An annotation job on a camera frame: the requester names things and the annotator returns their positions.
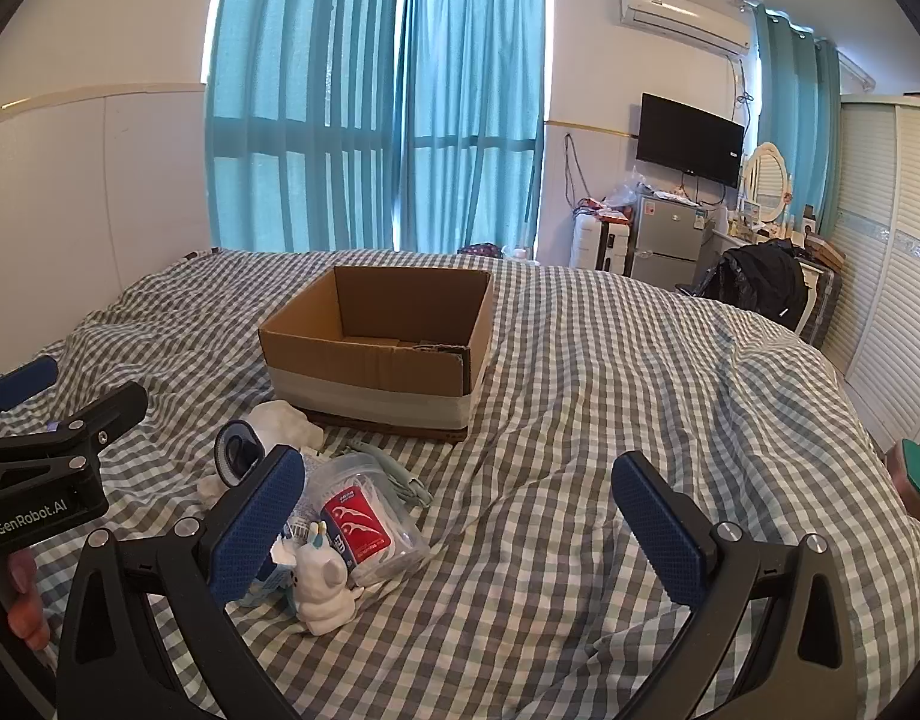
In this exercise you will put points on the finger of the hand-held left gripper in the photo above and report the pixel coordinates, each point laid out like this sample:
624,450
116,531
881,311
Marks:
107,412
24,381

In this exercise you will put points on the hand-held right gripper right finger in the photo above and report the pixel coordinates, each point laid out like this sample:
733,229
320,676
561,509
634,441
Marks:
658,532

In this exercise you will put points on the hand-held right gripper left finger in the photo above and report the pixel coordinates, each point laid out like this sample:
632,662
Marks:
256,529

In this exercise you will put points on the blue and white packet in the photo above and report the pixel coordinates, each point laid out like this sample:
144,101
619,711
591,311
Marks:
283,579

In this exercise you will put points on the white unicorn figurine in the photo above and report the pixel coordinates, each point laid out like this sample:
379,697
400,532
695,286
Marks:
321,592

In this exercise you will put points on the white plush toy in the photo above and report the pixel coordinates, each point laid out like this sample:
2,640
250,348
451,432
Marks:
283,420

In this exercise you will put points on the clear floss pick box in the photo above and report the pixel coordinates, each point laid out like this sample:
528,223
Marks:
373,532

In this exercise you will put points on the cardboard box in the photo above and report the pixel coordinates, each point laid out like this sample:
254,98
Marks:
370,390

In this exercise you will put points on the person's left hand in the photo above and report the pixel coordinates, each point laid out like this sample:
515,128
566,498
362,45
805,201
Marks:
26,600

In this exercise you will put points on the grey checkered bed sheet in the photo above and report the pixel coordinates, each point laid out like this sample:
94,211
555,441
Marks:
580,390

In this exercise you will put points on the pink stool green top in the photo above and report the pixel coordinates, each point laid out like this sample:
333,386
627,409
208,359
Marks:
913,476

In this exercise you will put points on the black backpack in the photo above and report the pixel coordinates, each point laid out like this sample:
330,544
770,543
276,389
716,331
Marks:
763,281

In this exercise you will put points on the dressing table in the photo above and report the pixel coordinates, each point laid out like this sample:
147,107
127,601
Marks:
823,300

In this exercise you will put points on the white suitcase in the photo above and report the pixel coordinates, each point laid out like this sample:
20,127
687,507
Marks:
613,247

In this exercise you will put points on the silver mini fridge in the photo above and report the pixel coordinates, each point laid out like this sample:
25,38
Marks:
666,240

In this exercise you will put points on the dark red bag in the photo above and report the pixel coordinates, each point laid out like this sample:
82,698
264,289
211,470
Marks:
478,250

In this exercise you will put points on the clear plastic bag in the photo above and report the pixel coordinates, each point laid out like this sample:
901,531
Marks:
628,191

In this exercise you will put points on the white louvered wardrobe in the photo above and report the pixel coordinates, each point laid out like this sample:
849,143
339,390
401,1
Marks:
895,255

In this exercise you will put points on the white oval vanity mirror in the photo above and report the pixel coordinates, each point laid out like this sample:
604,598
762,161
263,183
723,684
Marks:
767,180

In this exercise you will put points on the wide teal curtain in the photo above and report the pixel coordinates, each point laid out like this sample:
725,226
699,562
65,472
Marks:
295,90

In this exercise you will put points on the narrow teal curtain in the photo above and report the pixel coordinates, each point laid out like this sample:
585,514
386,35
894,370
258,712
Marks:
797,120

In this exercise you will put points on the white air conditioner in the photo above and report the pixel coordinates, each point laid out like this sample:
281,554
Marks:
677,19

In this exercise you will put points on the black wall television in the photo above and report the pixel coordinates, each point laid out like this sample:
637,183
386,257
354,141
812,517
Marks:
688,139

